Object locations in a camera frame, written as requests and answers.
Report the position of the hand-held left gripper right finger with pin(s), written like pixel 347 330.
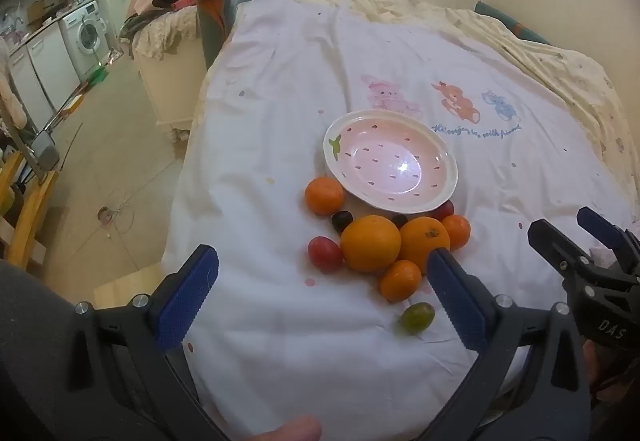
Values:
pixel 457 301

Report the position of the pink cloth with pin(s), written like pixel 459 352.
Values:
pixel 602 254

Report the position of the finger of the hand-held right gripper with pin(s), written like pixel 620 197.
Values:
pixel 602 228
pixel 555 246

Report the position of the yellow wooden chair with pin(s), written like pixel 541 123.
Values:
pixel 22 216

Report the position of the teal and orange cushion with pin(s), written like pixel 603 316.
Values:
pixel 217 16

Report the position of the person's left hand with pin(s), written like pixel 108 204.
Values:
pixel 290 431

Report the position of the teal pillow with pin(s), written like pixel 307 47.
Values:
pixel 510 23

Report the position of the green dustpan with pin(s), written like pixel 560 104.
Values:
pixel 97 77

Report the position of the small mandarin orange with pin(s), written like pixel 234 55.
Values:
pixel 457 231
pixel 400 280
pixel 324 195

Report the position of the orange with dark stem mark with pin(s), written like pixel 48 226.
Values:
pixel 424 243

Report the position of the white washing machine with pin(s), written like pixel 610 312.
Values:
pixel 87 33

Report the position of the grey padded stool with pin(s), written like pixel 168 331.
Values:
pixel 44 152

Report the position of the cream armchair with lace cover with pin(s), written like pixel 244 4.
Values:
pixel 165 61

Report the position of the dark grape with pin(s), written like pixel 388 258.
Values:
pixel 341 220
pixel 398 220

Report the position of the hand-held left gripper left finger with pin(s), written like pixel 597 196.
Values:
pixel 187 301

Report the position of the large smooth orange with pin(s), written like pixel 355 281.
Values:
pixel 370 243

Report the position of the white printed blanket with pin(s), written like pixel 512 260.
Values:
pixel 300 96

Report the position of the green cherry tomato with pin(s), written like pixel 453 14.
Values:
pixel 416 317

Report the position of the red cherry tomato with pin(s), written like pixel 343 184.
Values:
pixel 444 210
pixel 325 252

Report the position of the round floor drain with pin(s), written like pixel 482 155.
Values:
pixel 105 216

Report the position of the pink strawberry pattern plate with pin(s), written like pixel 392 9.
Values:
pixel 390 161

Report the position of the white kitchen cabinet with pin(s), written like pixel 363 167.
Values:
pixel 37 71

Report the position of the cream patterned bedsheet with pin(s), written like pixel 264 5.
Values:
pixel 565 71

